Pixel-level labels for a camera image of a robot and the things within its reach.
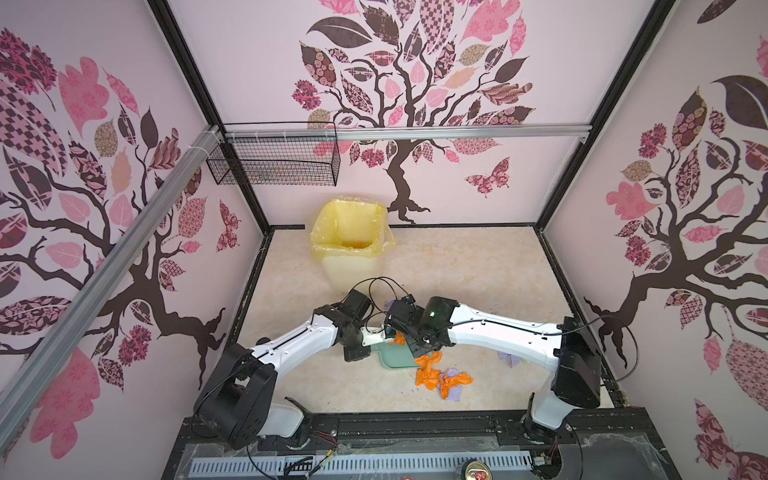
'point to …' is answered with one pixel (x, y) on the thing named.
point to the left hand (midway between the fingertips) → (361, 348)
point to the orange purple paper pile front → (449, 381)
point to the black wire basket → (277, 153)
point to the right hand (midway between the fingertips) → (419, 339)
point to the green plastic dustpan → (395, 356)
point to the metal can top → (476, 469)
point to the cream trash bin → (347, 274)
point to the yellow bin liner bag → (351, 226)
